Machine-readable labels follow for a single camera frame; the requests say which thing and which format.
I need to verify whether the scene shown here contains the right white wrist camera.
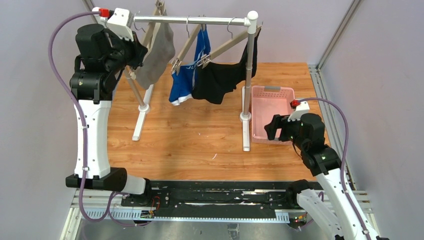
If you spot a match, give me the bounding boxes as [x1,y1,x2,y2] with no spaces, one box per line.
[287,99,310,122]

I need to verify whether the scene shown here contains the purple cable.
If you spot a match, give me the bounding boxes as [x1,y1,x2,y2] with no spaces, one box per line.
[47,11,153,228]
[298,97,373,237]

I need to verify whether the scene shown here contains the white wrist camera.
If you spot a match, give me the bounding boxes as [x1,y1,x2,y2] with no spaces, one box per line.
[287,99,310,122]
[91,7,135,42]

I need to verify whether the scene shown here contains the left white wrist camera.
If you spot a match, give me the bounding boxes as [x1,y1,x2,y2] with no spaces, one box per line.
[91,7,135,42]

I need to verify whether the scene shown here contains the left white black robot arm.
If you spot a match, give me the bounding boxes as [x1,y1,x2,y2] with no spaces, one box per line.
[65,23,153,205]

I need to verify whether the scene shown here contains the grey underwear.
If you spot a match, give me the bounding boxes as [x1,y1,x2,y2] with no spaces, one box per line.
[136,22,176,90]

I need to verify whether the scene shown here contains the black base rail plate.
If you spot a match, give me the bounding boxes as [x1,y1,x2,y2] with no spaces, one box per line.
[120,180,305,220]

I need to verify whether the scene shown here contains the beige hanger with blue underwear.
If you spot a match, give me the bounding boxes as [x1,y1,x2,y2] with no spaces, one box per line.
[171,16,202,74]

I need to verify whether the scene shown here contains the blue underwear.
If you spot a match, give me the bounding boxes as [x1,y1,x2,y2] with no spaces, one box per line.
[168,24,211,106]

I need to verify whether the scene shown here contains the black underwear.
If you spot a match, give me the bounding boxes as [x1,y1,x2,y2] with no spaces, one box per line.
[191,46,248,105]

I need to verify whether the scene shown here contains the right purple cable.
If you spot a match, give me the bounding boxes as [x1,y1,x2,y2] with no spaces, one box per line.
[298,97,373,237]

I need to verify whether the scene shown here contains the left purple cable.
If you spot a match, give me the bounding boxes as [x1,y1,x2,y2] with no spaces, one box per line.
[47,11,153,228]

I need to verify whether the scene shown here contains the beige clip hanger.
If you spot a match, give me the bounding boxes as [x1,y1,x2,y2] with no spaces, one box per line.
[133,0,163,83]

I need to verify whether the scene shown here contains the beige hanger with black underwear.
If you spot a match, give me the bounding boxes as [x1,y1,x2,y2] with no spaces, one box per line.
[196,30,248,68]

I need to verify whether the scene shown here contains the pink plastic basket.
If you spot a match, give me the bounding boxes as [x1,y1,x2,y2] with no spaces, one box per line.
[251,85,295,145]

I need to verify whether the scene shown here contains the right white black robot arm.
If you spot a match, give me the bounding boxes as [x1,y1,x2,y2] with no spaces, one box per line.
[264,113,383,240]

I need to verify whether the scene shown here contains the white silver clothes rack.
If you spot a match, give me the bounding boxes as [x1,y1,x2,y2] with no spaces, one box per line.
[132,10,262,152]

